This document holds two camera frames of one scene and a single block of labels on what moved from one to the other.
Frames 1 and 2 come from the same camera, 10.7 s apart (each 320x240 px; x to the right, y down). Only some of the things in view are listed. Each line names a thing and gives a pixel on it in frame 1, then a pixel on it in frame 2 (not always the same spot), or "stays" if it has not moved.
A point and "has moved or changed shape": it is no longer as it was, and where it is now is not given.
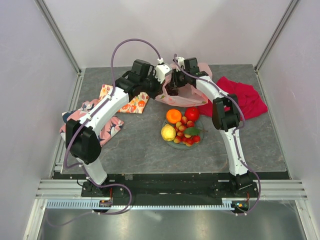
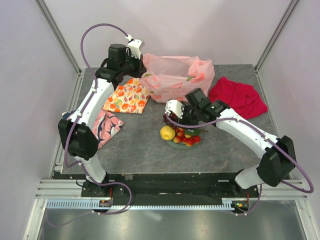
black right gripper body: [180, 78] -> [190, 115]
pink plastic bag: [188, 95] has moved or changed shape
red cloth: [250, 101] stays
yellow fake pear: [168, 132] stays
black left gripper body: [151, 86] -> [135, 65]
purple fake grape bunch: [172, 88] -> [173, 117]
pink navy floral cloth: [113, 126] stays
